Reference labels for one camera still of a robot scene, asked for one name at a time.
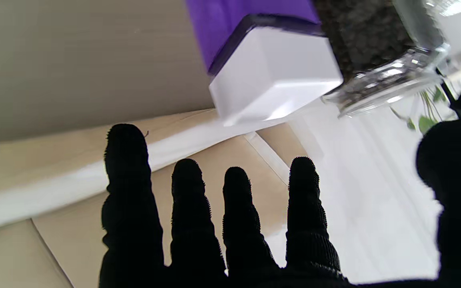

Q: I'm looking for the glass jar of coffee beans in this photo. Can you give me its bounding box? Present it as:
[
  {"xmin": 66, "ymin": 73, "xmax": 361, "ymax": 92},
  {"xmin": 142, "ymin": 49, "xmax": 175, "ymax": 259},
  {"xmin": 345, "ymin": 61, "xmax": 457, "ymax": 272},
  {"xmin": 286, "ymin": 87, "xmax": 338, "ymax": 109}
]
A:
[{"xmin": 313, "ymin": 0, "xmax": 453, "ymax": 118}]

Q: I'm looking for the white square jar lid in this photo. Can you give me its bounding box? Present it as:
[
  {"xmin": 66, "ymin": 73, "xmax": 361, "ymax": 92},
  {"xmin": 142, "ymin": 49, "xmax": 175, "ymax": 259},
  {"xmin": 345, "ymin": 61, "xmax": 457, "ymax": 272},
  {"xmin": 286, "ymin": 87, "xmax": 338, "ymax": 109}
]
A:
[{"xmin": 208, "ymin": 26, "xmax": 344, "ymax": 128}]

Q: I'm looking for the broad leaf green plant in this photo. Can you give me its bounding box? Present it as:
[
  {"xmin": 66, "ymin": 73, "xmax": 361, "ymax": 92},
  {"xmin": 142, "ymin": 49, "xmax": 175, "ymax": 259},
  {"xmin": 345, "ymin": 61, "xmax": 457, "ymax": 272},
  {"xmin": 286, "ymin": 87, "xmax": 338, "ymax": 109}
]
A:
[{"xmin": 391, "ymin": 86, "xmax": 449, "ymax": 134}]

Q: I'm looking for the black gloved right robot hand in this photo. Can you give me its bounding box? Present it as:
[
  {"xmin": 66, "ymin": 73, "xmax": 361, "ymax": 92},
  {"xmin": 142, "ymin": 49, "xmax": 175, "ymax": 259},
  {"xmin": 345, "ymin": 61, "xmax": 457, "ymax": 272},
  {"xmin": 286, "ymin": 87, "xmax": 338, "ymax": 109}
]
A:
[{"xmin": 98, "ymin": 120, "xmax": 461, "ymax": 288}]

